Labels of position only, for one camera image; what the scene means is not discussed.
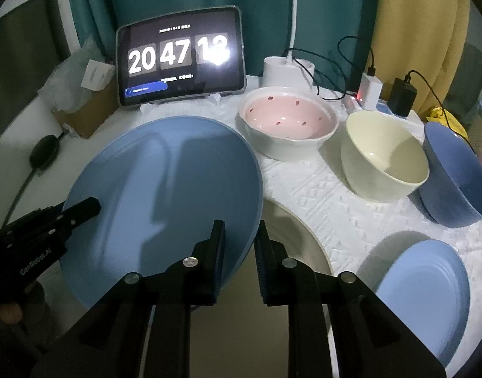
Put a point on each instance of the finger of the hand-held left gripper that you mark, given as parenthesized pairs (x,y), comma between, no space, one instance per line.
(83,209)

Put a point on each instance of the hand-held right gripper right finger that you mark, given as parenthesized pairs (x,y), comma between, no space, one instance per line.
(260,275)

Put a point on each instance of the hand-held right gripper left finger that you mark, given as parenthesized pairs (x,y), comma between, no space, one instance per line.
(220,275)

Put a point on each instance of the large blue plate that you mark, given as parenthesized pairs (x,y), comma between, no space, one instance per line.
(146,173)

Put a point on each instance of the pink spotted bowl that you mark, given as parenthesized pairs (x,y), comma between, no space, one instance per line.
(288,118)

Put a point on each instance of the cream bowl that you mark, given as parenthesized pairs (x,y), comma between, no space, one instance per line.
(378,145)

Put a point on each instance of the dark blue bowl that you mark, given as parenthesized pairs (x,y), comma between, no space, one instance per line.
(453,173)

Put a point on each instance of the person's left hand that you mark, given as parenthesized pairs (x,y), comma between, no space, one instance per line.
(8,313)

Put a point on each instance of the beige plate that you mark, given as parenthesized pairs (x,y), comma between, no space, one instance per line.
(296,236)

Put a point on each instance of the white textured tablecloth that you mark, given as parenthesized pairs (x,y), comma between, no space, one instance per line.
(323,189)

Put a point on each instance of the clear plastic bag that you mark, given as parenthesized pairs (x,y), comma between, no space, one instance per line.
(63,78)

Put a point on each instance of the small white box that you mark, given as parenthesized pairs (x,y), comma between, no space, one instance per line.
(95,75)

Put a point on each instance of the small blue plate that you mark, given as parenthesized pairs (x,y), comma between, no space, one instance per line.
(422,295)

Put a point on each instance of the tablet with clock display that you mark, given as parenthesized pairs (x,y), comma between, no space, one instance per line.
(178,75)

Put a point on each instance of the white power strip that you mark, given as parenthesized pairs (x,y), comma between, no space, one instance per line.
(353,105)

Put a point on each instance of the white desk lamp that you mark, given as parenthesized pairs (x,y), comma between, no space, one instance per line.
(280,73)

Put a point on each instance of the white charger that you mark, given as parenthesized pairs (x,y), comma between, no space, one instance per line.
(370,92)

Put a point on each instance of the black charger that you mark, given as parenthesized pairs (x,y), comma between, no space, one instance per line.
(402,96)

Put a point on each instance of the yellow packet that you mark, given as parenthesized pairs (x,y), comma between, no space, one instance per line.
(445,120)

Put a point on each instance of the yellow curtain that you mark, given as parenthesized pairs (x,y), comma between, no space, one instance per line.
(422,27)

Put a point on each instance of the grey chair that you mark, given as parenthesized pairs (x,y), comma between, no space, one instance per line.
(477,71)

